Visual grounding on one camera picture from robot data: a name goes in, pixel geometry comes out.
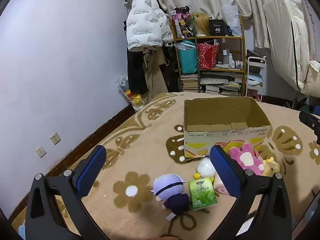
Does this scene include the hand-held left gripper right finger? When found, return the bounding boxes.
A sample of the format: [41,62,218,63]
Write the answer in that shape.
[209,144,300,240]

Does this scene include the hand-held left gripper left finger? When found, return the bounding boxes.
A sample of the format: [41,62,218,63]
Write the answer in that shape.
[25,144,110,240]

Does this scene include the pink swiss roll plush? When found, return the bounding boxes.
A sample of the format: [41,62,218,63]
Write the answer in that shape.
[213,174,235,198]

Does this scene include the white fluffy plush chick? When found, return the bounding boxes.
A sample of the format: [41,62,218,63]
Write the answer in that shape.
[196,156,217,182]

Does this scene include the pink plush rabbit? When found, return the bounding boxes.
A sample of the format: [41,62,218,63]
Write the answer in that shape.
[229,143,265,176]

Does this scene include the green tissue pack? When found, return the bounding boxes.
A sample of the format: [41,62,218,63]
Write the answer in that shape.
[188,177,218,211]

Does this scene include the cardboard box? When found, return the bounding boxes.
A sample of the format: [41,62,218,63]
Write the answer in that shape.
[183,96,272,158]

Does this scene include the black chair base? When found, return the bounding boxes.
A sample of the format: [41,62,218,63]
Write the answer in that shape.
[287,90,312,111]

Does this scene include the yellow plush bear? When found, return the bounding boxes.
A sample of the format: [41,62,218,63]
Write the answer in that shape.
[261,157,280,177]

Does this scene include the purple-haired plush doll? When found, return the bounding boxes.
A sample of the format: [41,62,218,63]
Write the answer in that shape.
[151,174,192,221]

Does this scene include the white trolley cart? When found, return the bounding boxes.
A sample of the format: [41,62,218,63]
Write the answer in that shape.
[245,56,267,102]

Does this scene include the plastic bag of toys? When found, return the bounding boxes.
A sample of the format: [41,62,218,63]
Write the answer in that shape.
[117,76,146,112]

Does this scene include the messy pile of books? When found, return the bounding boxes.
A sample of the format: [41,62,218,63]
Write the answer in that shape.
[200,71,243,97]

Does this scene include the white padded cover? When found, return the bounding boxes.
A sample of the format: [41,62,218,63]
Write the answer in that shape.
[262,0,320,97]

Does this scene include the neat stack of books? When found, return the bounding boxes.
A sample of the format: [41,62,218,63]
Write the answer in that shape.
[180,73,200,92]

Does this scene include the row of white bottles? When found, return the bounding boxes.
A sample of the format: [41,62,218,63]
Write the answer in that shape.
[222,49,244,69]

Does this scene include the black hanging garment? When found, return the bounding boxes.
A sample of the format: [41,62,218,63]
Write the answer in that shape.
[126,47,148,94]

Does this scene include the beige hanging trousers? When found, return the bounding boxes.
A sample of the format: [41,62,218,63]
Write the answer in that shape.
[143,49,169,97]

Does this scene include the black hanging coat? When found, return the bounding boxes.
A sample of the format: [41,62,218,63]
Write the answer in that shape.
[162,42,181,93]

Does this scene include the red patterned bag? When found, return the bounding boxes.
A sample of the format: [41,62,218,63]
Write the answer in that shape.
[197,42,221,70]

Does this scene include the teal paper bag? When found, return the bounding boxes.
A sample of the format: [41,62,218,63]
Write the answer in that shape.
[178,40,198,74]

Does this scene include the wooden shelf rack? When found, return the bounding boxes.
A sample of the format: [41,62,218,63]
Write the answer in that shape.
[170,15,247,97]

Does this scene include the white plastic bag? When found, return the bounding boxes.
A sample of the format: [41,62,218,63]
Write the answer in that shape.
[221,4,243,37]

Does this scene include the black printed box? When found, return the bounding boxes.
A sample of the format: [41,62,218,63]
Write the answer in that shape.
[209,19,227,36]

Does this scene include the clear plastic bag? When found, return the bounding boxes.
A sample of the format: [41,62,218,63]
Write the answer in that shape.
[174,42,197,52]

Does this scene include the blonde wig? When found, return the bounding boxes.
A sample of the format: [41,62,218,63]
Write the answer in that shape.
[191,12,213,37]

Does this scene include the white printed puffer jacket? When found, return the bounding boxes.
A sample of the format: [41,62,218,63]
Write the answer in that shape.
[126,0,174,52]

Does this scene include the black pink patterned bag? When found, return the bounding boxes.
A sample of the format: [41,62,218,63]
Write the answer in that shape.
[171,5,194,39]

